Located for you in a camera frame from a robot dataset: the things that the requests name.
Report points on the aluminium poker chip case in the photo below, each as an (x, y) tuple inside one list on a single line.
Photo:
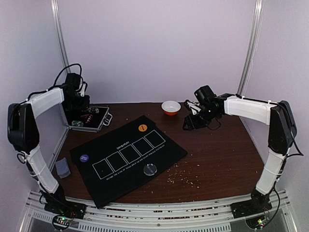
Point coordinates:
[(93, 123)]

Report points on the black poker play mat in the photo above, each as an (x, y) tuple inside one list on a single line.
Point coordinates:
[(117, 159)]

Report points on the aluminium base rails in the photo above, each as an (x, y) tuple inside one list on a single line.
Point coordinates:
[(202, 216)]

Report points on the grey playing card deck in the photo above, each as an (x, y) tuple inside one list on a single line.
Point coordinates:
[(62, 168)]

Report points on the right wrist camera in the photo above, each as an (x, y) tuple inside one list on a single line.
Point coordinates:
[(204, 94)]

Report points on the orange big blind button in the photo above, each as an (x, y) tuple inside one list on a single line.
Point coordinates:
[(142, 128)]

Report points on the white and red bowl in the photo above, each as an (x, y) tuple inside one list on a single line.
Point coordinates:
[(171, 108)]

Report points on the aluminium frame post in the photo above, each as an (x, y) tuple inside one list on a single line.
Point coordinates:
[(253, 42), (59, 32)]

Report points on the left aluminium frame post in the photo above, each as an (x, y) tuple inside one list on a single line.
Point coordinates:
[(59, 32)]

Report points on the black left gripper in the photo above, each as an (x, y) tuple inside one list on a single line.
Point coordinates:
[(86, 105)]

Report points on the right aluminium frame post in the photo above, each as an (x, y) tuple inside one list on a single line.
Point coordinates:
[(253, 42)]

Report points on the purple small blind button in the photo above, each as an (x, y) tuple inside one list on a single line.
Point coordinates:
[(84, 158)]

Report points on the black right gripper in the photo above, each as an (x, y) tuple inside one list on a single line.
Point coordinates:
[(193, 118)]

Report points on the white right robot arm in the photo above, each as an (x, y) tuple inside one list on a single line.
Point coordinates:
[(281, 134)]

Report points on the poker chip row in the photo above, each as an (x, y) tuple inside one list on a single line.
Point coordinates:
[(93, 110), (76, 123)]

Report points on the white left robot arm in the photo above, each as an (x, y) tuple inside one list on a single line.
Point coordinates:
[(23, 133)]

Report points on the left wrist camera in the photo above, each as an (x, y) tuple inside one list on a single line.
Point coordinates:
[(74, 80)]

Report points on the black dealer button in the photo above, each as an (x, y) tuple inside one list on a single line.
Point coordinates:
[(150, 169)]

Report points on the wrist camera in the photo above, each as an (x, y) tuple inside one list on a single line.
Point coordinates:
[(204, 94), (74, 80)]

